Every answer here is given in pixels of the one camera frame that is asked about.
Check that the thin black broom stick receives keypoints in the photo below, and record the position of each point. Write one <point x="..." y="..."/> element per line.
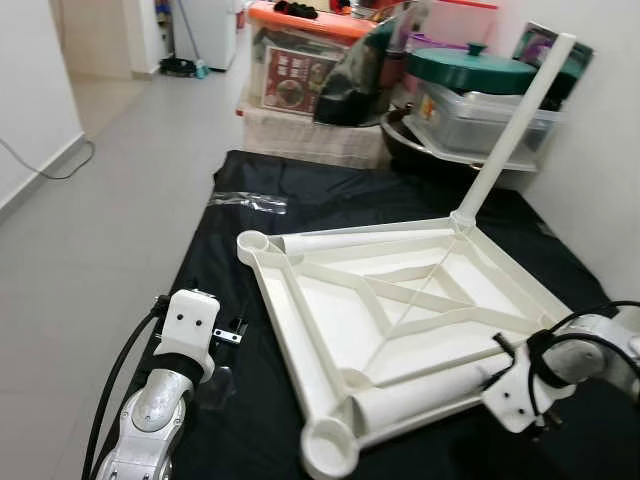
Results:
<point x="185" y="30"/>

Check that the clear storage box orange lid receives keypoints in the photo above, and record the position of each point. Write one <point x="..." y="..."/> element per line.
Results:
<point x="300" y="25"/>

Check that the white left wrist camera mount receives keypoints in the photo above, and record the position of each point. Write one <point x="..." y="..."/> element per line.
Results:
<point x="188" y="325"/>

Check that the black tablecloth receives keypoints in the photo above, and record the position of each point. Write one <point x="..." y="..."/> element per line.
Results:
<point x="215" y="260"/>

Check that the white plastic children table top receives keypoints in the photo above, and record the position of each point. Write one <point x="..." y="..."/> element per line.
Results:
<point x="330" y="330"/>

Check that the small black item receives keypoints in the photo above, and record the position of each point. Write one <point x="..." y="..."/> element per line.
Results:
<point x="295" y="11"/>

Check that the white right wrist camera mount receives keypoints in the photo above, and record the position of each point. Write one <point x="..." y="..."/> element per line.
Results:
<point x="520" y="385"/>

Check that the clear plastic container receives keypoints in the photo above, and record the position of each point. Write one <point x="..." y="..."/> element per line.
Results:
<point x="470" y="120"/>

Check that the white kitchen appliance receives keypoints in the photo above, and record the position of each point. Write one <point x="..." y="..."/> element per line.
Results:
<point x="215" y="30"/>

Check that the crumpled clear plastic wrap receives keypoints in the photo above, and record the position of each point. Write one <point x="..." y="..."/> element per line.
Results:
<point x="218" y="388"/>

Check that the red printed food carton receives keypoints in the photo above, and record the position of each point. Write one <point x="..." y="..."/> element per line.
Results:
<point x="295" y="80"/>

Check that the dark green pot lid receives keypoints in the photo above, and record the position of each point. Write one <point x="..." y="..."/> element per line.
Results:
<point x="470" y="70"/>

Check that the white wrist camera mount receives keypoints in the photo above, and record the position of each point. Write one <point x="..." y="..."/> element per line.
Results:
<point x="188" y="325"/>
<point x="520" y="385"/>

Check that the black wok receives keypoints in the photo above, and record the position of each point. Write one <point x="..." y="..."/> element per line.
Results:
<point x="400" y="145"/>

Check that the clear tape strip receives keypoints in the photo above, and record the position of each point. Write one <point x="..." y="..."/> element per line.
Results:
<point x="245" y="203"/>

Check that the white plastic tray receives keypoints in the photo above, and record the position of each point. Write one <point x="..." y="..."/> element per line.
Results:
<point x="440" y="155"/>

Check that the glossy black plastic bag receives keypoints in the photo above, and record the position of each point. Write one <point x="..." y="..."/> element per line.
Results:
<point x="360" y="80"/>

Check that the pink board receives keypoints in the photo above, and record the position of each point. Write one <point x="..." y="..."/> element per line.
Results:
<point x="460" y="20"/>

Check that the black dustpan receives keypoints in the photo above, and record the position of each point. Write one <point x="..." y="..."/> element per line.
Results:
<point x="183" y="68"/>

